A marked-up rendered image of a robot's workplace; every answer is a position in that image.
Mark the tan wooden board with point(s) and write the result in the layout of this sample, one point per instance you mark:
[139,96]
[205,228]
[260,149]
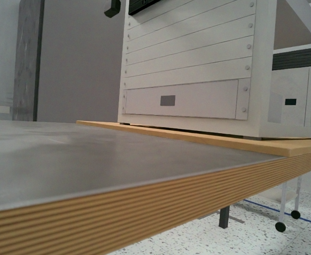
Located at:
[275,146]

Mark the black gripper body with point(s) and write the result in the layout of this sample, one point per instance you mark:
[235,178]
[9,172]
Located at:
[111,8]

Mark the white rack cabinet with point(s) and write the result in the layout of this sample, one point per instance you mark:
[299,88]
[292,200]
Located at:
[206,65]

